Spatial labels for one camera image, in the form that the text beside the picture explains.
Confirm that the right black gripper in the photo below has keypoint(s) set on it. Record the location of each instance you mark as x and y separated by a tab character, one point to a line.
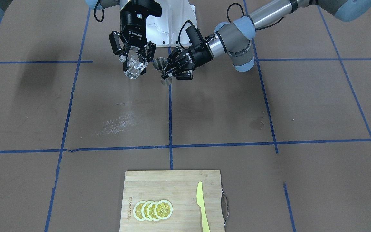
131	28

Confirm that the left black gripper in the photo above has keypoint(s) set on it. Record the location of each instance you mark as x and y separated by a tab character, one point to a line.
199	53

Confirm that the clear glass cup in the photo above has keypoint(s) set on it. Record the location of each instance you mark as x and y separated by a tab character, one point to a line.
136	65

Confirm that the steel jigger measuring cup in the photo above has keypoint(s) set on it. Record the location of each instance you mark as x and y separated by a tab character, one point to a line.
161	65

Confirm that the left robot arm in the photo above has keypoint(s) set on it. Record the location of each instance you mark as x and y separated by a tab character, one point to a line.
234	38

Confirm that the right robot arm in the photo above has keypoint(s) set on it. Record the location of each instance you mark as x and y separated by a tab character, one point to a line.
96	5

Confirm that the bamboo cutting board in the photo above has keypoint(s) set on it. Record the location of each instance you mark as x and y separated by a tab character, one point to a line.
179	187

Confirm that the yellow plastic knife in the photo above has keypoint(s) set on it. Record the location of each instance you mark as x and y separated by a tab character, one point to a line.
201	204

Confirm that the lemon slice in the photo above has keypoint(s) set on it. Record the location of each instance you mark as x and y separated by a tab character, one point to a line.
163	209
151	214
138	211
144	210

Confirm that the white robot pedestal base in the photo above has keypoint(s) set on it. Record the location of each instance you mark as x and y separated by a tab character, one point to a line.
165	31

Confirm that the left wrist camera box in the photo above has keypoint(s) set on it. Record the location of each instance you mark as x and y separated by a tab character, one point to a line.
195	36

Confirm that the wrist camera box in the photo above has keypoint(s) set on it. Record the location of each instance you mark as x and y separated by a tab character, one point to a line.
195	36
145	7

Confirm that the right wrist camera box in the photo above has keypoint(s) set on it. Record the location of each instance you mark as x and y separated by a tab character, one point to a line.
145	7

